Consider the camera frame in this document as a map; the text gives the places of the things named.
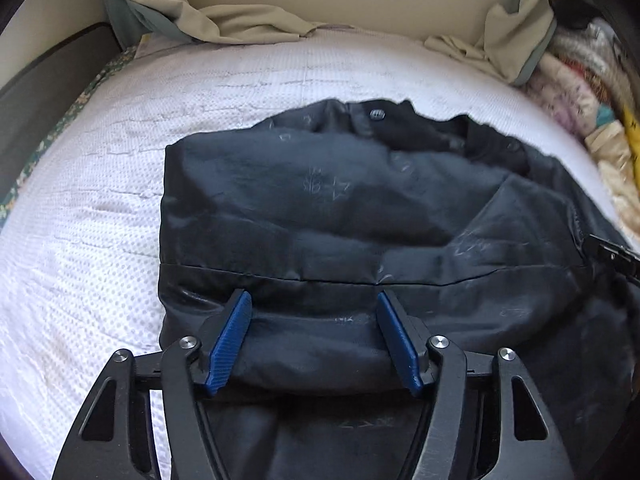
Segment dark navy jacket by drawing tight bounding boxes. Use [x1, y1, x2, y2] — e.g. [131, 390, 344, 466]
[157, 99, 640, 480]

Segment beige crumpled sheet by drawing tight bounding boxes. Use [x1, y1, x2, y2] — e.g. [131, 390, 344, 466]
[97, 0, 328, 45]
[425, 0, 568, 87]

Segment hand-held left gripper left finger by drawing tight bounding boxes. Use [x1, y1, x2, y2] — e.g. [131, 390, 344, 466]
[51, 289, 253, 480]

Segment floral bed sheet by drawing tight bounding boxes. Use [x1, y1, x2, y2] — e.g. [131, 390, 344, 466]
[0, 45, 143, 233]

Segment white quilted mattress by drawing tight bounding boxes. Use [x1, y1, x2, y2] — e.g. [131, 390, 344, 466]
[0, 27, 626, 480]

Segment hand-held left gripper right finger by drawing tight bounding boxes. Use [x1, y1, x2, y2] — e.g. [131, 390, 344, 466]
[376, 290, 576, 480]

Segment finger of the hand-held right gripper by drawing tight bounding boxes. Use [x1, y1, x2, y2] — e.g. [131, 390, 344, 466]
[584, 233, 640, 277]

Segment dark bed frame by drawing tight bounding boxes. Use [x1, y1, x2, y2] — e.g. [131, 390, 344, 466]
[0, 22, 123, 201]

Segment pile of colourful clothes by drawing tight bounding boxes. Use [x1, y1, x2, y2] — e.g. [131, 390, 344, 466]
[520, 0, 640, 241]

